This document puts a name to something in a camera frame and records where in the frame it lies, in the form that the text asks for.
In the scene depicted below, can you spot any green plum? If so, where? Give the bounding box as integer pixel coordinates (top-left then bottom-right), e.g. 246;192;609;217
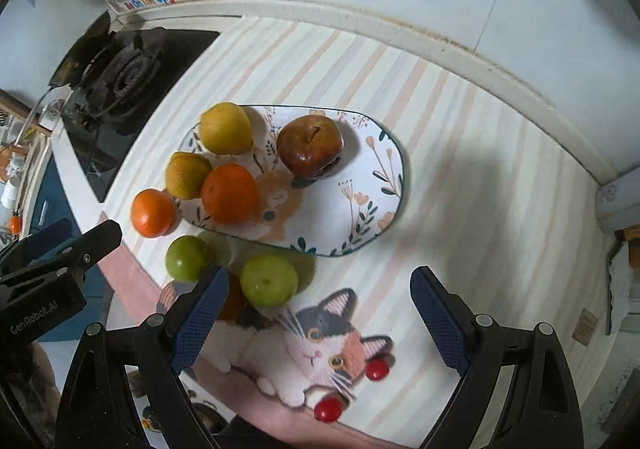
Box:
240;254;299;307
165;235;213;283

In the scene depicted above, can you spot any brown label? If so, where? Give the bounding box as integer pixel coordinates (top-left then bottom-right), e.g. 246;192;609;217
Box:
572;308;598;346

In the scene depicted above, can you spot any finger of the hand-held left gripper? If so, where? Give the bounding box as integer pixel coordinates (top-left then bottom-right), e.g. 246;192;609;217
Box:
0;218;74;275
47;220;124;281

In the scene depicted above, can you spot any small orange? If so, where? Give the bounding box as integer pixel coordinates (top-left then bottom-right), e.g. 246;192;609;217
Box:
131;189;177;238

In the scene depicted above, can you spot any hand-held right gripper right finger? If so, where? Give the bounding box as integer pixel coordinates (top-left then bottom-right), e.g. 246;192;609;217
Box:
410;266;586;449

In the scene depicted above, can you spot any yellow pear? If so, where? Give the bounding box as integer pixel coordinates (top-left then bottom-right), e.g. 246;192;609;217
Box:
199;102;255;156

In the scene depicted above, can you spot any striped cat print mat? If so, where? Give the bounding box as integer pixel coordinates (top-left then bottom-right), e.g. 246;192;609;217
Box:
97;19;617;449

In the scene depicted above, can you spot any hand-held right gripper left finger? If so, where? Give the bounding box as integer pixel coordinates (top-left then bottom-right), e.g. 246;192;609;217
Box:
54;265;231;449

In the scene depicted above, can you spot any floral oval plate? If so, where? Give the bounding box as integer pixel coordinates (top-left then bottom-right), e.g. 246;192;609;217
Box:
176;105;405;258

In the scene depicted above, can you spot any black gas stove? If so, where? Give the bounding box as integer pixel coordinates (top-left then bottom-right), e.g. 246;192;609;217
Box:
48;26;221;204

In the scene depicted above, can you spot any yellow-green citrus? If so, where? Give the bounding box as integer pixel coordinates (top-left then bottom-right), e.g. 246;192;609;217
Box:
165;152;213;200

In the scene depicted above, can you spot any dark red apple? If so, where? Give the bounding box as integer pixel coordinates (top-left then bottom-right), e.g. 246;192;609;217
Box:
276;115;345;178

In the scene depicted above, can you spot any small red cherry tomato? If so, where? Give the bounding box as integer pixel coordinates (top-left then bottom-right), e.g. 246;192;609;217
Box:
365;359;390;382
314;399;344;423

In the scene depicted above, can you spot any blue cabinet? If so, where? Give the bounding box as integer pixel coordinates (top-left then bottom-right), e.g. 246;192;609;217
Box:
20;144;112;345

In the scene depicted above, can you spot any large orange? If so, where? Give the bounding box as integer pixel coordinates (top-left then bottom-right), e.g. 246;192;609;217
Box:
201;164;260;225

